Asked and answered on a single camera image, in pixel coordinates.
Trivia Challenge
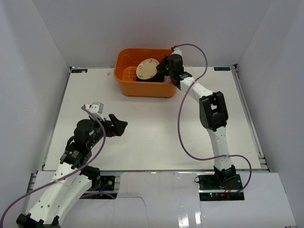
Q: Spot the yellow floral plate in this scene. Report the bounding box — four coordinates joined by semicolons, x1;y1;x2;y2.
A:
135;58;159;81

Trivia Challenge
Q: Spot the black plate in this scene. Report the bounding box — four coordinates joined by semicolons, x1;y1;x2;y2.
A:
136;72;165;83

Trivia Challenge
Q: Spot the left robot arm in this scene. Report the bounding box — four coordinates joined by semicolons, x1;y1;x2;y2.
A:
16;114;128;228

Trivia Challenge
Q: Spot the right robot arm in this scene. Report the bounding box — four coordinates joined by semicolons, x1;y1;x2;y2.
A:
156;54;236;190

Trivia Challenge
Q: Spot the orange plastic bin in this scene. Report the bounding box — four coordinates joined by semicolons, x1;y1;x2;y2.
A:
114;48;177;98

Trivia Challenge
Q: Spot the right corner label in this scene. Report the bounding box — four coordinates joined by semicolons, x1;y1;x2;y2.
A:
214;67;231;71

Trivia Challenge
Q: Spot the corner label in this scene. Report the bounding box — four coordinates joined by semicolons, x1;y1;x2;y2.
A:
71;69;87;73
214;67;231;71

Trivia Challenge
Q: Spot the left corner label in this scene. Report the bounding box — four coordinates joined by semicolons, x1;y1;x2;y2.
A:
71;69;87;73

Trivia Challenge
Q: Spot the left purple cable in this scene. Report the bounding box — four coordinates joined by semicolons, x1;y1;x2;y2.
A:
1;105;117;228

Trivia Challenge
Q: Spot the purple cable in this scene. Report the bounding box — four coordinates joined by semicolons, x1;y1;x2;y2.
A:
171;43;253;193
1;105;117;228

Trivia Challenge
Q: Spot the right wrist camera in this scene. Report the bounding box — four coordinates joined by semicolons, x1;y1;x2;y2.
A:
171;45;182;56

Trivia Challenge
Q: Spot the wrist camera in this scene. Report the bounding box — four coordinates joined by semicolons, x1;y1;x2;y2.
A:
83;102;104;121
171;45;182;56

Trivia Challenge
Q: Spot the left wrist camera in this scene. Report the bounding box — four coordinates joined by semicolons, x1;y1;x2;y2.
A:
83;102;104;121

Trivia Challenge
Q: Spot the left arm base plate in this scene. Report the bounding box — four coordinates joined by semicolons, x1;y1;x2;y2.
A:
90;176;115;191

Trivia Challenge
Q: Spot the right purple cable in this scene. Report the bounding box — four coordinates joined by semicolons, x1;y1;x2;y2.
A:
171;43;253;193

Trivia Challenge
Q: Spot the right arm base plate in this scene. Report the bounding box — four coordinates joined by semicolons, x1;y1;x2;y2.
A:
194;174;243;190

